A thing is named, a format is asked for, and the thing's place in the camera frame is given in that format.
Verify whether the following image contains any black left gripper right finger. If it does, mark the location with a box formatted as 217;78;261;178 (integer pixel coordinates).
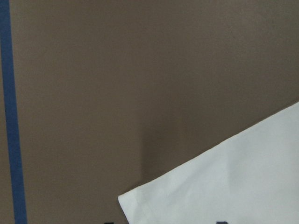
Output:
216;221;228;224

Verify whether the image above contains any white printed t-shirt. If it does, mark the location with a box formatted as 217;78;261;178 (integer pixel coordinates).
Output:
118;104;299;224

